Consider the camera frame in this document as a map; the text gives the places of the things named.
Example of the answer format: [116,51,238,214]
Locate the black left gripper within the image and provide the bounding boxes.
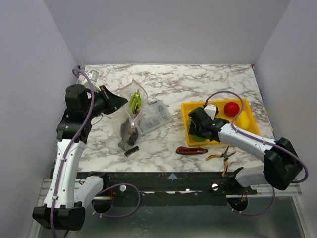
[84,85,128,119]

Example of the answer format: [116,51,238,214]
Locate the clear zip top bag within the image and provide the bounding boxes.
[118,79,148,151]

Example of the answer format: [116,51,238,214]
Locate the green celery stalk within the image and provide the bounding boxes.
[129,89,147,115]

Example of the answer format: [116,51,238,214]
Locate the grey toy fish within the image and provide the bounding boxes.
[118,119,132,151]

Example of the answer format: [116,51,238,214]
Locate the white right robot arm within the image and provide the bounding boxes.
[188,107,304,194]

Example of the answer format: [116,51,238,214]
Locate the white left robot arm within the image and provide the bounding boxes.
[32,84,128,233]

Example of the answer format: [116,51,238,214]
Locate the green cabbage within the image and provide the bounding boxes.
[187,118,206,142]

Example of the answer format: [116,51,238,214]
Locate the red utility knife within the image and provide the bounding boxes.
[175,146,208,155]

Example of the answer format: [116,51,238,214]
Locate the red tomato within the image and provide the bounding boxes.
[223,102,240,117]

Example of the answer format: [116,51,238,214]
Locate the clear plastic screw box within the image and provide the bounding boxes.
[137,100,172,136]

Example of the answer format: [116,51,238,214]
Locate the yellow lemon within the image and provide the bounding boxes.
[235,111,251,130]

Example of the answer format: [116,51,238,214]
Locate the black ic chip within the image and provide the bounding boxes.
[124,146,139,157]

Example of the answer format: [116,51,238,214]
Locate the yellow plastic tray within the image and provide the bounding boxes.
[181,98,260,147]

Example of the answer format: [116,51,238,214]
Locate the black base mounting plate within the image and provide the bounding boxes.
[77,172,256,207]

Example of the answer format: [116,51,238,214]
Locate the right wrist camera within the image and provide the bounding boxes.
[204,104,219,119]

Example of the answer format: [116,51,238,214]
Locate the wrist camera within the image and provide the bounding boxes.
[82,70,99,87]
[204,104,219,119]

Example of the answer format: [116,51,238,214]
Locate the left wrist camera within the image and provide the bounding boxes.
[82,70,99,87]

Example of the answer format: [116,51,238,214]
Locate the yellow handled pliers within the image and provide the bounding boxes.
[205,146,236,177]

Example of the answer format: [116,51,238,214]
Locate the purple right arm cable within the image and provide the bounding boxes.
[203,91,310,216]

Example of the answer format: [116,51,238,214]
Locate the aluminium rail frame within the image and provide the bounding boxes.
[37,178,304,226]

